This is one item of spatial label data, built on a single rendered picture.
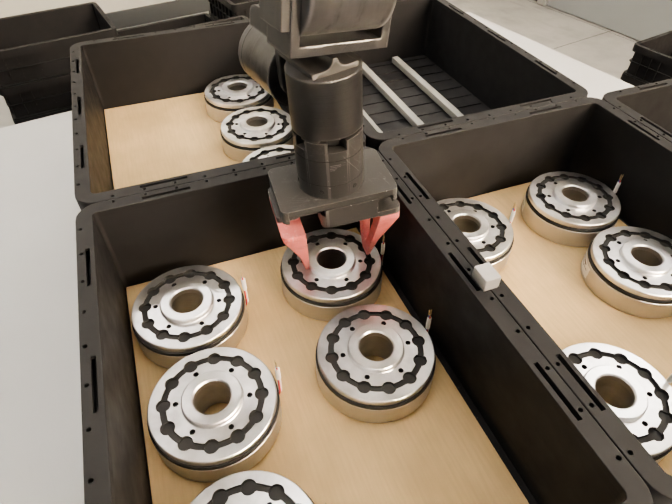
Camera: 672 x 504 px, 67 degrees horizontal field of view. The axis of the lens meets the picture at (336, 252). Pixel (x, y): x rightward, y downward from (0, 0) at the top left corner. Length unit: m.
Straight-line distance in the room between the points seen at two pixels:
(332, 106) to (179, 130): 0.46
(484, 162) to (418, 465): 0.36
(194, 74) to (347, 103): 0.54
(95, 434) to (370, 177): 0.28
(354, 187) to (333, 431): 0.20
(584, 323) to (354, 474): 0.27
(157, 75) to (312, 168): 0.51
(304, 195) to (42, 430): 0.40
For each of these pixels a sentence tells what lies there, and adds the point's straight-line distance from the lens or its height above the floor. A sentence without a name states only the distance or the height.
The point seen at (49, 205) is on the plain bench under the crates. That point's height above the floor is 0.70.
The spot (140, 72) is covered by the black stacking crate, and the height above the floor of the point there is 0.88.
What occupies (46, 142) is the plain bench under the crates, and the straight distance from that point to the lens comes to 1.13.
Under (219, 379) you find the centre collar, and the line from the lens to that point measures 0.43.
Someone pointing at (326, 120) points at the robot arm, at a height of 1.04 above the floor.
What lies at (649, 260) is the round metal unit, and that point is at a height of 0.85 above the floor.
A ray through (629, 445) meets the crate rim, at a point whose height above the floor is 0.93.
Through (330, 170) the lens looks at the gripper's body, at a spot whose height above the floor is 0.99.
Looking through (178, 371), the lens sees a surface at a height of 0.86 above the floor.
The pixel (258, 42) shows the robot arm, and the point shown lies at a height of 1.06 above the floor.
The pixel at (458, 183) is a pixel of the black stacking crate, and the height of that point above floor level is 0.86.
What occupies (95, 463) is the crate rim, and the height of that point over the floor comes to 0.93.
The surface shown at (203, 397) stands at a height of 0.85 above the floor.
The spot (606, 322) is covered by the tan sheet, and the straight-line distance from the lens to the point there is 0.57.
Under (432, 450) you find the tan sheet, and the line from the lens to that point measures 0.44.
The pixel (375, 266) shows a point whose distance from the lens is 0.51.
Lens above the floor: 1.23
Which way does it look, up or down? 44 degrees down
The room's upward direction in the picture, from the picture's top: straight up
